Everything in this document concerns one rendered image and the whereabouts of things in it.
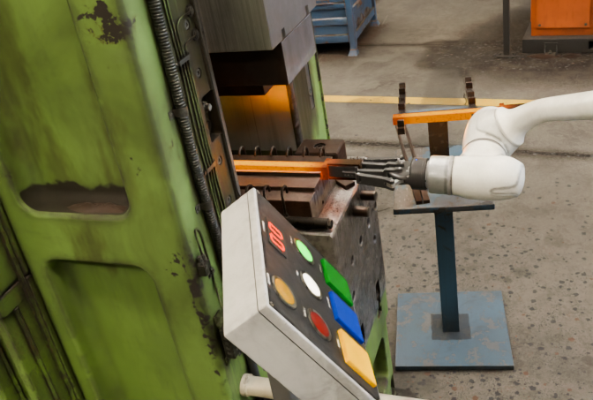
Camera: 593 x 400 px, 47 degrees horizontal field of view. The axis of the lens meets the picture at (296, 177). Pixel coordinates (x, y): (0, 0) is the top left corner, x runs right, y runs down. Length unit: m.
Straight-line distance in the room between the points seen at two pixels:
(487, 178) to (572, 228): 1.67
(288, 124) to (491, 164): 0.62
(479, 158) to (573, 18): 3.58
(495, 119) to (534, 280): 1.33
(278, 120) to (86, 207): 0.68
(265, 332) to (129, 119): 0.50
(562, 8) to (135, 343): 4.00
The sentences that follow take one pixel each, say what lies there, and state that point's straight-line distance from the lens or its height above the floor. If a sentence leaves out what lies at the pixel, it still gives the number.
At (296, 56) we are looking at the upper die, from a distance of 1.51.
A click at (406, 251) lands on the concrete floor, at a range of 3.06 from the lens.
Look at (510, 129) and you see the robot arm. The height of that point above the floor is 1.05.
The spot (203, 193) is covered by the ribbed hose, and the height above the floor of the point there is 1.14.
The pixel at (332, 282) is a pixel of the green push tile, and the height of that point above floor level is 1.03.
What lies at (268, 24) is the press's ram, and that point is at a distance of 1.37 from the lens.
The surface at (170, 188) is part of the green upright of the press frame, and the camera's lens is 1.31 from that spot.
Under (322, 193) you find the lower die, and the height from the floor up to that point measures 0.95.
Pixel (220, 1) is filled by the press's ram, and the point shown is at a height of 1.47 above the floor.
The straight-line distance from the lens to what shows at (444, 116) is 2.03.
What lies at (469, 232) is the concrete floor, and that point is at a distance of 3.16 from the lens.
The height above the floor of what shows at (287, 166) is 1.01.
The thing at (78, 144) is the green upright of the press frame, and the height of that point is 1.26.
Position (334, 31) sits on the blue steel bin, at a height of 0.19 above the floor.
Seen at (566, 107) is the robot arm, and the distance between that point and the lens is 1.55.
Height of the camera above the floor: 1.79
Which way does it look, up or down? 28 degrees down
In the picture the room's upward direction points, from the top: 10 degrees counter-clockwise
